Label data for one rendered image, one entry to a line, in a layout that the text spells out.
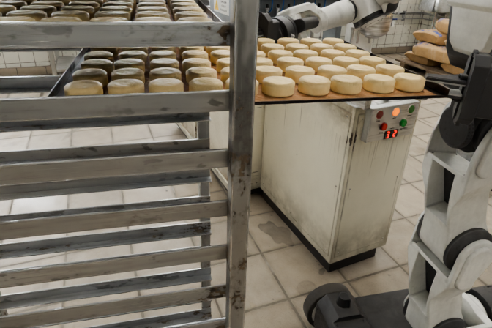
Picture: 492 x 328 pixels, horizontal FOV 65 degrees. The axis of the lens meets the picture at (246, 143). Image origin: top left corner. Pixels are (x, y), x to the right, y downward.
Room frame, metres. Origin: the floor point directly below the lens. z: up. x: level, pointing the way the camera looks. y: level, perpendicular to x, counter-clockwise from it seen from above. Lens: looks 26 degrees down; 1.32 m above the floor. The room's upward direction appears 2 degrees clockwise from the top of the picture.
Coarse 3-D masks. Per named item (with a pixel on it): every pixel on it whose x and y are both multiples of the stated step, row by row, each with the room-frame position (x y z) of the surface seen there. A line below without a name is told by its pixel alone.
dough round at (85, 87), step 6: (66, 84) 0.51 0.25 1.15; (72, 84) 0.51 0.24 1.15; (78, 84) 0.51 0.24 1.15; (84, 84) 0.51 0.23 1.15; (90, 84) 0.51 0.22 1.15; (96, 84) 0.51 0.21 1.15; (66, 90) 0.49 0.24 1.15; (72, 90) 0.49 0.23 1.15; (78, 90) 0.49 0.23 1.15; (84, 90) 0.49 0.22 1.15; (90, 90) 0.49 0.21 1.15; (96, 90) 0.50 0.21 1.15; (102, 90) 0.52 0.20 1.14
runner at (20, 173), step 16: (64, 160) 0.45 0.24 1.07; (80, 160) 0.45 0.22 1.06; (96, 160) 0.46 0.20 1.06; (112, 160) 0.46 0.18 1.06; (128, 160) 0.47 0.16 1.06; (144, 160) 0.47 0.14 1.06; (160, 160) 0.48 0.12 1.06; (176, 160) 0.48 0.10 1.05; (192, 160) 0.49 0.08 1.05; (208, 160) 0.50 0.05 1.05; (224, 160) 0.50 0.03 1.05; (0, 176) 0.43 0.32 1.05; (16, 176) 0.43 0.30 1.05; (32, 176) 0.44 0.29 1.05; (48, 176) 0.44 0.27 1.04; (64, 176) 0.45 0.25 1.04; (80, 176) 0.45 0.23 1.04; (96, 176) 0.46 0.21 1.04
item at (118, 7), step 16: (0, 0) 0.71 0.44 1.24; (16, 0) 0.70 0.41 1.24; (32, 0) 0.71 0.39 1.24; (48, 0) 0.71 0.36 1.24; (64, 0) 0.72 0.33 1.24; (80, 0) 0.73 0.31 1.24; (96, 0) 0.73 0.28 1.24; (112, 0) 0.74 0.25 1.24; (128, 0) 0.75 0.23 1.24; (144, 0) 0.76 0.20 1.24; (160, 0) 0.77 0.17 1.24; (176, 0) 0.78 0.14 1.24; (192, 0) 0.79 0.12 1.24; (0, 16) 0.54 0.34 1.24; (16, 16) 0.51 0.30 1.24; (32, 16) 0.54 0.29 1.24; (48, 16) 0.60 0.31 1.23; (64, 16) 0.54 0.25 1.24; (80, 16) 0.55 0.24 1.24; (96, 16) 0.56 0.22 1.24; (112, 16) 0.56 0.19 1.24; (128, 16) 0.58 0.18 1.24; (144, 16) 0.57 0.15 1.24; (160, 16) 0.58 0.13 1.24; (176, 16) 0.59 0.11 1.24; (192, 16) 0.59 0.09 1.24
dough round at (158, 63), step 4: (152, 60) 0.66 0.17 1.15; (156, 60) 0.66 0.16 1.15; (160, 60) 0.66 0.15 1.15; (164, 60) 0.66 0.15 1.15; (168, 60) 0.67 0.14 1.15; (172, 60) 0.67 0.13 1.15; (176, 60) 0.67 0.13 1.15; (152, 64) 0.64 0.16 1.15; (156, 64) 0.64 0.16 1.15; (160, 64) 0.64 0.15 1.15; (164, 64) 0.64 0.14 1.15; (168, 64) 0.64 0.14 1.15; (172, 64) 0.64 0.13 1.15; (176, 64) 0.65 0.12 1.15; (152, 68) 0.64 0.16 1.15; (176, 68) 0.65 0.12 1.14
